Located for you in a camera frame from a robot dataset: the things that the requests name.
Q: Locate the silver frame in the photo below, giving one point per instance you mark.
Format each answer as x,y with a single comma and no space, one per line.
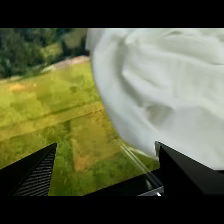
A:
154,192

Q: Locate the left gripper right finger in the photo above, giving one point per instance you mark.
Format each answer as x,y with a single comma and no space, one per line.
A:
190,176

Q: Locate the white shirt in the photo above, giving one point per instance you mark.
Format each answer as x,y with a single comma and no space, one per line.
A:
166,83

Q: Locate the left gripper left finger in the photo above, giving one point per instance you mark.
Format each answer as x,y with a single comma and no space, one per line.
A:
30,176

